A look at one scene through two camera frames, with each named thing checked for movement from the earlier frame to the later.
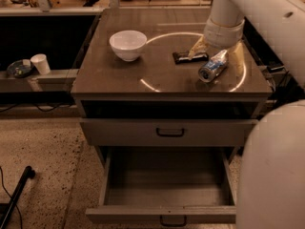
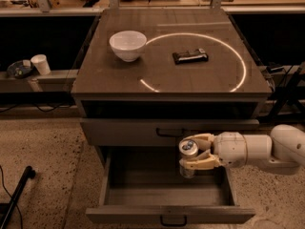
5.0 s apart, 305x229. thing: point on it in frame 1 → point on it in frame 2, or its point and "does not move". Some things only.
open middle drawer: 166,184 does not move
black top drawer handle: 170,135 does not move
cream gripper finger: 236,57 → 204,140
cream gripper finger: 200,47 → 203,161
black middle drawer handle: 172,225 does not move
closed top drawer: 165,132 does not move
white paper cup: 41,62 does not move
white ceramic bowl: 128,44 does not move
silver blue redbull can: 213,67 → 188,150
